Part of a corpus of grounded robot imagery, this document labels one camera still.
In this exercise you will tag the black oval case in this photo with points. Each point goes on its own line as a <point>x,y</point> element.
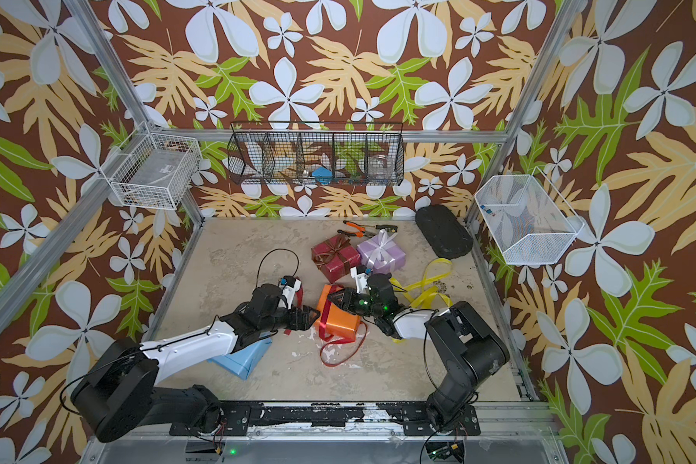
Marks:
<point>446,235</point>

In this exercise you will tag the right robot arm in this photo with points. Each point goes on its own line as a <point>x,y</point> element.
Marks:
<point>469,350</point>

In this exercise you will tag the black wire basket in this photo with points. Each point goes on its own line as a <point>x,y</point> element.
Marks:
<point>358,153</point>

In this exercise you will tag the blue item in basket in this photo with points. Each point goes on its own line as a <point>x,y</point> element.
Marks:
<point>322,175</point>

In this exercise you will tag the white wire basket left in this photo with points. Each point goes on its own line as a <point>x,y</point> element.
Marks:
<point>155,170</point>

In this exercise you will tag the red ribbon bow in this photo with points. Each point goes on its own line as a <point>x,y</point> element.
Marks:
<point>336,353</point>

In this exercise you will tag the lilac gift box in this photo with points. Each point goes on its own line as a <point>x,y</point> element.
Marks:
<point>381,253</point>

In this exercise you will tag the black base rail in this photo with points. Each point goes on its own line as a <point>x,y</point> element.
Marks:
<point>406,418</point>

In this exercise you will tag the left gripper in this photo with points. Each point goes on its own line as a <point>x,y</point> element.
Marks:
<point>303,324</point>

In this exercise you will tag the orange handled pliers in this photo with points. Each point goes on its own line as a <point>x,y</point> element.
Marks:
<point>365,231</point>

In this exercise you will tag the magenta gift box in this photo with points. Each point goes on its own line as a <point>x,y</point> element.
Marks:
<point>335,258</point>

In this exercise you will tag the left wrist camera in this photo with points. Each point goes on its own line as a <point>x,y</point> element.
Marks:
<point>291,292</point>

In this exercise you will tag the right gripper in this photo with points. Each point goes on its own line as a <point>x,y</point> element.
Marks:
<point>349,300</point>

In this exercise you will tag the white ribbon bow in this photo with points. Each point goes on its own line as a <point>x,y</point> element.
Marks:
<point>381,245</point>

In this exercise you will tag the yellow ribbon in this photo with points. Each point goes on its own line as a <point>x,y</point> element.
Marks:
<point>423,293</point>

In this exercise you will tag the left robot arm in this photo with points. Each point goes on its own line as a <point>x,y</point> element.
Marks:
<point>123,391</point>

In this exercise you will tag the blue gift box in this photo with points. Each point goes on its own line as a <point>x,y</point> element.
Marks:
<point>243,363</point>

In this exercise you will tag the orange gift box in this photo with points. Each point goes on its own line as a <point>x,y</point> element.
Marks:
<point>335,324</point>

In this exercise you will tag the white mesh basket right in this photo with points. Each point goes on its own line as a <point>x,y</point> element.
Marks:
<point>528,218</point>

